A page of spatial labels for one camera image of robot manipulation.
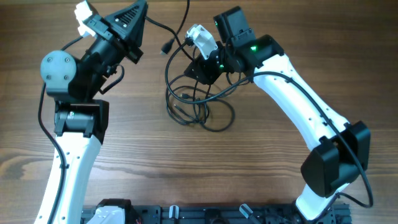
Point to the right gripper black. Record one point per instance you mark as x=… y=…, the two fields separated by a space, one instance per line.
x=205 y=75

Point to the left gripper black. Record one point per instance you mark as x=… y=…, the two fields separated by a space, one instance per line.
x=114 y=23

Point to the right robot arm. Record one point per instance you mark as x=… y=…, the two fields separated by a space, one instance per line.
x=339 y=150

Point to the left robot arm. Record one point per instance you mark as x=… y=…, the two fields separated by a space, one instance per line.
x=81 y=120

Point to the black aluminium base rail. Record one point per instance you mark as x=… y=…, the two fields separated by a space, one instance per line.
x=268 y=214

